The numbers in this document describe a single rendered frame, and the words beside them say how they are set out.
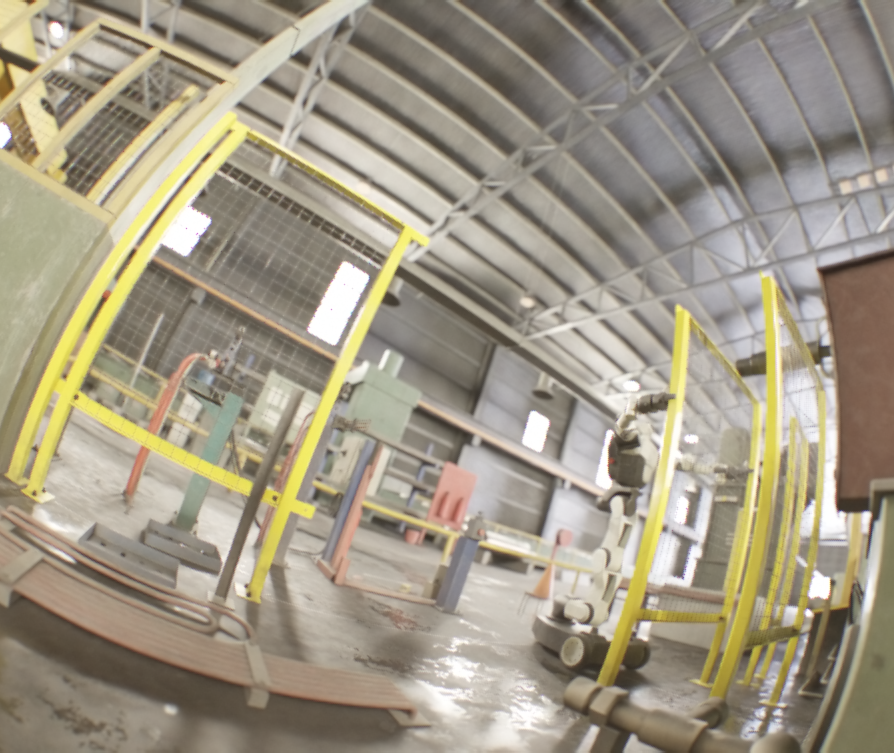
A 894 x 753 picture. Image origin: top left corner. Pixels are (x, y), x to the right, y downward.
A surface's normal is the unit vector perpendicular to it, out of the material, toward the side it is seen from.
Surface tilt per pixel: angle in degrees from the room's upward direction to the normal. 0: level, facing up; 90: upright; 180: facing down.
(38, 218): 90
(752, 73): 173
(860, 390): 90
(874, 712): 90
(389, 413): 90
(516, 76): 173
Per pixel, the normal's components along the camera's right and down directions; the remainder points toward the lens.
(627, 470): -0.70, -0.26
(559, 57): -0.26, 0.86
